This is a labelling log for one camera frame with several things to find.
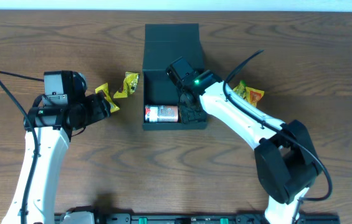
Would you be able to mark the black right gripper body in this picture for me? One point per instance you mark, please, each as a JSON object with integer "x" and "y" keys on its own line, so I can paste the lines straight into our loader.
{"x": 190, "y": 109}

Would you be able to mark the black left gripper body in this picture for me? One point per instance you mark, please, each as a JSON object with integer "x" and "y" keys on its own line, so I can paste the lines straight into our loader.
{"x": 98, "y": 107}

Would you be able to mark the yellow snack packet with chocolate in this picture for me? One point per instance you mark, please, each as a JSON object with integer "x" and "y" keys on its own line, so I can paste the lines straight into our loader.
{"x": 104, "y": 88}

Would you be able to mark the red Pringles can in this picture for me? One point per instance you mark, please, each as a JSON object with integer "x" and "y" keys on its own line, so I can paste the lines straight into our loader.
{"x": 161, "y": 114}

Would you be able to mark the green snack packet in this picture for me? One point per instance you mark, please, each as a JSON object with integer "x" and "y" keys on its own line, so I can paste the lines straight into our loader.
{"x": 240, "y": 89}

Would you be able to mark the orange yellow Julie's snack packet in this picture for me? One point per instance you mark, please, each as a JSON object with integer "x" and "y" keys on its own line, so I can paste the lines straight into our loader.
{"x": 253, "y": 96}

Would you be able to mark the dark green gift box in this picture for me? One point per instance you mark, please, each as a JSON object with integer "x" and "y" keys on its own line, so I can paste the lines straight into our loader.
{"x": 164, "y": 43}

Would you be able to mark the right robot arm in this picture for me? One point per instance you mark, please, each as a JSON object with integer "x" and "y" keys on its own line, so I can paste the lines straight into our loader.
{"x": 286, "y": 161}

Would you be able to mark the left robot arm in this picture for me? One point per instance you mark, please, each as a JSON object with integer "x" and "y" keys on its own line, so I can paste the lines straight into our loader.
{"x": 62, "y": 109}

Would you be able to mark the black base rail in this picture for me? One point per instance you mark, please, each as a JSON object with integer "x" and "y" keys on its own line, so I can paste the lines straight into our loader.
{"x": 90, "y": 214}

